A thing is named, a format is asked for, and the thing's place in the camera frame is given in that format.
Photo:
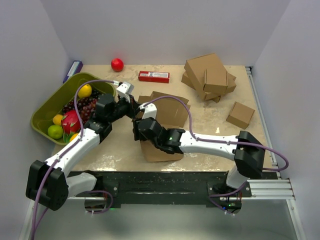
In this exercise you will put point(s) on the red grape bunch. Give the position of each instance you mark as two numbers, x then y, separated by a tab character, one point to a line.
86	106

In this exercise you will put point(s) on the small orange fruit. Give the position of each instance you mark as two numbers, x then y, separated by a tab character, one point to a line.
57	119

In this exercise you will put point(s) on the red apple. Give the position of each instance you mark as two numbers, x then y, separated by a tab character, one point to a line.
117	65

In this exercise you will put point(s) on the large stacked cardboard box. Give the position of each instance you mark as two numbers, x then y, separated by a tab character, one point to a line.
195	67

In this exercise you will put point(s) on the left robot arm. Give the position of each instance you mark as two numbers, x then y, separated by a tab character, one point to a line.
49	183

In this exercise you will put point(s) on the lone small cardboard box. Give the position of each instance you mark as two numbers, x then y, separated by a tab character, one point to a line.
240	115

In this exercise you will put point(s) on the green lime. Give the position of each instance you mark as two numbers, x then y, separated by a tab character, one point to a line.
55	132

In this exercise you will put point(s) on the red dragon fruit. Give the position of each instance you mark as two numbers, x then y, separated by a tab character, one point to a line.
70	122

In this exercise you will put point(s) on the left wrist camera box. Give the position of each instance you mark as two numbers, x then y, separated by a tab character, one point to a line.
124	89

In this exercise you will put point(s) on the purple flat box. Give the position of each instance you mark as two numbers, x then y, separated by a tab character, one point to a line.
75	68

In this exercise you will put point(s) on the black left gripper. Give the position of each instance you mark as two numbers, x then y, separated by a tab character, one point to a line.
132	106

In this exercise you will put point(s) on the yellow lemon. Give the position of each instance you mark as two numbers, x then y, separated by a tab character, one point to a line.
85	91

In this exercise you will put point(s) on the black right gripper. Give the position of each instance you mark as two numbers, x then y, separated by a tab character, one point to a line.
138	135

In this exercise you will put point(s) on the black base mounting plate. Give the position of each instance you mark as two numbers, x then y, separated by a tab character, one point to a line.
164	188

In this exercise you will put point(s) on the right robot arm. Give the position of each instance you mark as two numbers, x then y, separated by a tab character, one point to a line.
244	149

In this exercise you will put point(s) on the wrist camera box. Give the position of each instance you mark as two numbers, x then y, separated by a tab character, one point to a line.
124	89
149	110

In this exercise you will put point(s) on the top small cardboard box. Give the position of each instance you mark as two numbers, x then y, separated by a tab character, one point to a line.
218	82

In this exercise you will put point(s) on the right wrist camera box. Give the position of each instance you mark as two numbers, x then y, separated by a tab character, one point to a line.
149	110

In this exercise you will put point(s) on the dark purple grape bunch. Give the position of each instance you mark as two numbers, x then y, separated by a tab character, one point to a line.
71	106

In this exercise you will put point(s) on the red rectangular carton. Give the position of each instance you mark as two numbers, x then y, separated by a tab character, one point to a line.
154	77

